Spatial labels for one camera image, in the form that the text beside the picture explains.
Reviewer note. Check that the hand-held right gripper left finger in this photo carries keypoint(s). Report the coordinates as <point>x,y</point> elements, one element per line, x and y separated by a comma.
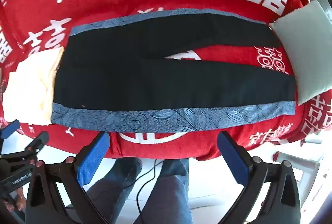
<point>92,161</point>

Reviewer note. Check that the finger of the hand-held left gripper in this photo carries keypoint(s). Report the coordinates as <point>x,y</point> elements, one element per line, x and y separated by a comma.
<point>39,143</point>
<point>11,127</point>

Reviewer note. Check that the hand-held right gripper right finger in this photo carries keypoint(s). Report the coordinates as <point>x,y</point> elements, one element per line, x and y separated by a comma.
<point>234,161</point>

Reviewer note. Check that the black pants with blue stripes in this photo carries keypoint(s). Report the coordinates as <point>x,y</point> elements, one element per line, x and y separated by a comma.
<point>129,71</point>

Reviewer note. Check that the person's left hand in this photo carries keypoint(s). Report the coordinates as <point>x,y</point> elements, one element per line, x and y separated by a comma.
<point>20,196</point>

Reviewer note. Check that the person's left leg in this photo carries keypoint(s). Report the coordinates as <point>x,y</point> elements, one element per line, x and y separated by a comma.
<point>114,187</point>

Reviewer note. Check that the person's leg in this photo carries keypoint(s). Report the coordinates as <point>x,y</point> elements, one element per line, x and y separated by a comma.
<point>114,187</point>
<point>171,192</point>

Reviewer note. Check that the cream folded cloth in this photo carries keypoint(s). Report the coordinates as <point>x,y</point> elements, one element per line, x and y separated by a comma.
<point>28,83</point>

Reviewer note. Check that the person's right leg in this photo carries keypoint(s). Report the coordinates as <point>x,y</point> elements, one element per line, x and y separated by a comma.
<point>171,192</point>

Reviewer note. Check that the pale cushion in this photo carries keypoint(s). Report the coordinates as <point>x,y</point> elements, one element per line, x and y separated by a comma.
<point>306,52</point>

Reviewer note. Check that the red printed blanket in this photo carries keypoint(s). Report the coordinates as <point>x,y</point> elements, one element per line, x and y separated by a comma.
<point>129,0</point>

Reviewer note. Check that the white furniture frame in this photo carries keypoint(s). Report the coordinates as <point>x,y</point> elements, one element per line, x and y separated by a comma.
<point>307,160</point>

